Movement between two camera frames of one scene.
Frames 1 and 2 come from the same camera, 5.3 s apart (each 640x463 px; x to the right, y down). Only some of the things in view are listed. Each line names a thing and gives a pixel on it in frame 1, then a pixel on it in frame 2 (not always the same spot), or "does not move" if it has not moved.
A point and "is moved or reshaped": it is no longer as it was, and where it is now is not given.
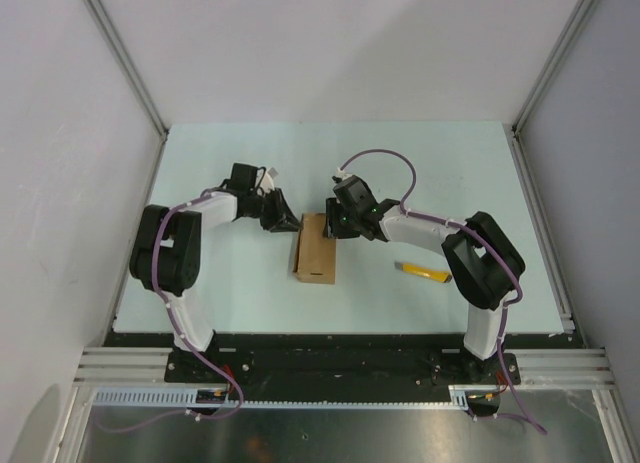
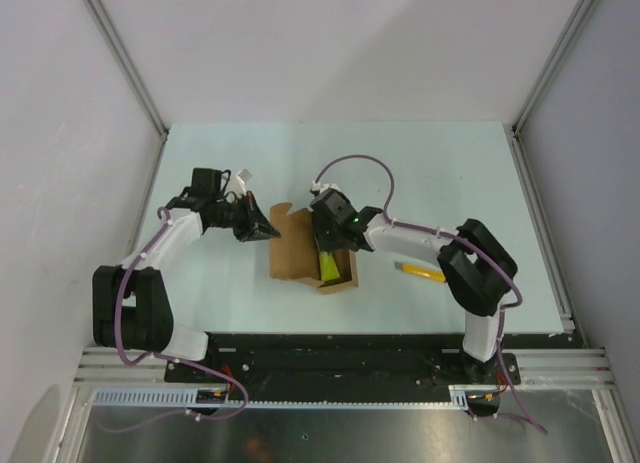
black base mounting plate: x=333 y=366 does not move
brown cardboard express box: x=315 y=254 is moved or reshaped
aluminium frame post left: x=124 y=54 does not move
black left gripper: x=279 y=203 to x=247 y=232
